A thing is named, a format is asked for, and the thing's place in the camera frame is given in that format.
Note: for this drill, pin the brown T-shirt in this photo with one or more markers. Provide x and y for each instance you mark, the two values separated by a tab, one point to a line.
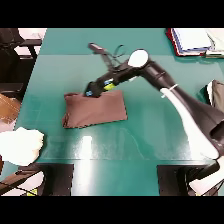
96	110

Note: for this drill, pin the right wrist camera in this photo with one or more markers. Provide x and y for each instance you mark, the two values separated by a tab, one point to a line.
101	55

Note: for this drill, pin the dark grey garment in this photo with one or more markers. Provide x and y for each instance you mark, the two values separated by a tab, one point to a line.
218	95

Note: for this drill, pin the brown cardboard box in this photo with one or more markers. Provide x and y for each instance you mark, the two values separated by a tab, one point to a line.
8	108

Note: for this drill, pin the red folded garment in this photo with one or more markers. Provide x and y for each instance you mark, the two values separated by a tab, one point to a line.
170	37

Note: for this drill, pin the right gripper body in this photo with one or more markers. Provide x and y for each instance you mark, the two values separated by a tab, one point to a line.
98	88

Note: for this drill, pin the white folded garment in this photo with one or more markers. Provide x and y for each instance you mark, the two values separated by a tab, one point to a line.
193	38

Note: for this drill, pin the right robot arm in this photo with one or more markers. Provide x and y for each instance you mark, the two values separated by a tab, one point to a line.
186	106

